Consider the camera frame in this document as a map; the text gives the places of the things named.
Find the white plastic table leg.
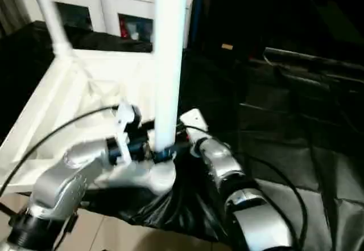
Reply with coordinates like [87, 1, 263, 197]
[152, 0, 191, 161]
[32, 0, 74, 57]

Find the white plastic table top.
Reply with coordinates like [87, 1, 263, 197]
[0, 48, 177, 198]

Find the black work mat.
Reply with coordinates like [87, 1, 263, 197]
[0, 20, 364, 251]

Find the white sideboard cabinet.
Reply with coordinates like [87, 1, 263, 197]
[19, 0, 197, 50]

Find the grey curtain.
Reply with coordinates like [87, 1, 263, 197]
[0, 0, 32, 36]

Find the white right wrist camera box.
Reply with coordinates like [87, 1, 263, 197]
[180, 108, 210, 158]

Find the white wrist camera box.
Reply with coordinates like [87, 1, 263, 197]
[114, 101, 140, 166]
[180, 108, 210, 158]

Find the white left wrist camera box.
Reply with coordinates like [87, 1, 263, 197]
[114, 101, 140, 166]

